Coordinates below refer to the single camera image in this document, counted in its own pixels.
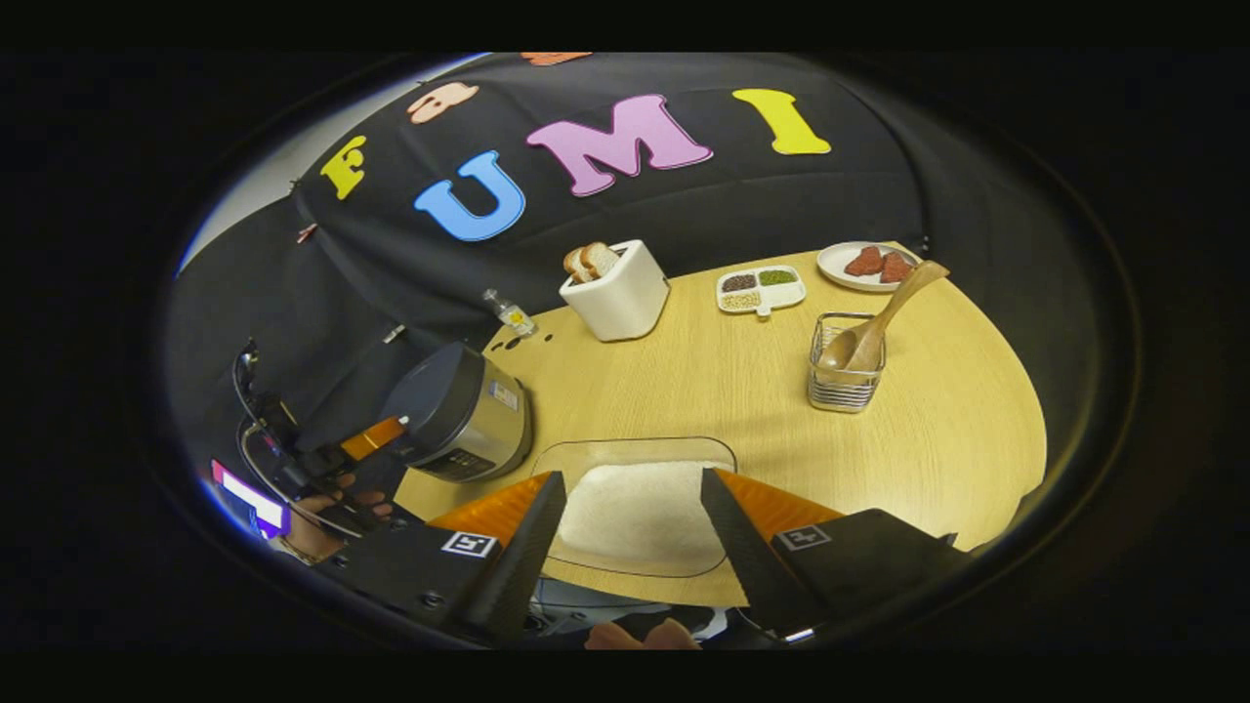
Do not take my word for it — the white toaster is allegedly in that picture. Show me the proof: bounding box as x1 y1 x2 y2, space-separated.
560 240 671 343

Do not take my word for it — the white rice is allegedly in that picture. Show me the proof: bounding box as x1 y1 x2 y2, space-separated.
559 462 729 562

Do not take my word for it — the metal wire chopstick holder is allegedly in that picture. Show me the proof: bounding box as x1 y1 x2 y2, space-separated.
808 312 888 414

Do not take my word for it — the round white plate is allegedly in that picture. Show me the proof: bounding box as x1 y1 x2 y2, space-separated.
816 242 921 293

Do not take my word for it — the small clear glass bottle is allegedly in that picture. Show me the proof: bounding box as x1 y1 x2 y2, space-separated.
483 289 538 338

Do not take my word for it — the white divided grain dish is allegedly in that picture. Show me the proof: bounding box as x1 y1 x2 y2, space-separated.
716 266 807 318

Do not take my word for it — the dark grey rice cooker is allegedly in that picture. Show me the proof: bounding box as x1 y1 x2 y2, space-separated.
381 342 533 482

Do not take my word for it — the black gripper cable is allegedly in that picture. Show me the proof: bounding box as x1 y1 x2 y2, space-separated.
232 342 392 540

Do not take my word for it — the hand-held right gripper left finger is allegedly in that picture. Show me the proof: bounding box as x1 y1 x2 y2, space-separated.
317 472 567 645

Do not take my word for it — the glowing monitor screen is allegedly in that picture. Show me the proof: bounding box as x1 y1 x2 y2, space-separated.
210 459 292 541

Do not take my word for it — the short wooden spoon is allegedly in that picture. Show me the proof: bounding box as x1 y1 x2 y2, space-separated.
817 327 861 371

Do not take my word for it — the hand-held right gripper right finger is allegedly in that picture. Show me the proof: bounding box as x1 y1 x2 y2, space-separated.
701 469 973 641

